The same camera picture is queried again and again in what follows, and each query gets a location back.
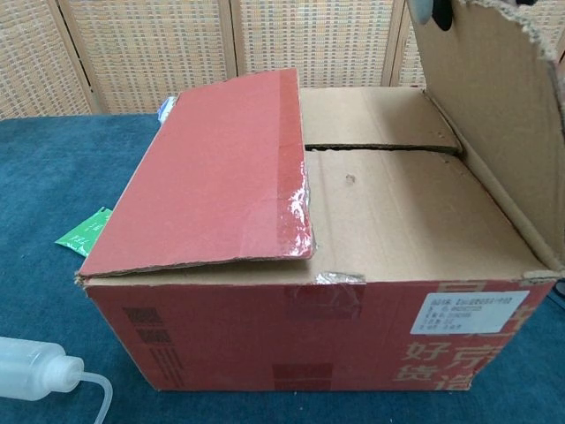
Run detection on green sachet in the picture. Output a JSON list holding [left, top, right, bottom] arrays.
[[55, 206, 111, 257]]

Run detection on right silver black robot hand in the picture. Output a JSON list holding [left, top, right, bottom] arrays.
[[408, 0, 455, 32]]

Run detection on cardboard box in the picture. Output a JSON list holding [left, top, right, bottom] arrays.
[[73, 0, 565, 394]]

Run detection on white blue tissue pack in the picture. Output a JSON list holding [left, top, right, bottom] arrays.
[[157, 95, 178, 125]]

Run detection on white plastic squeeze bottle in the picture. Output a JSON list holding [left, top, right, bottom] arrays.
[[0, 336, 115, 424]]

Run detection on woven wooden folding screen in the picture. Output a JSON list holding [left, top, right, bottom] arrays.
[[0, 0, 565, 120]]

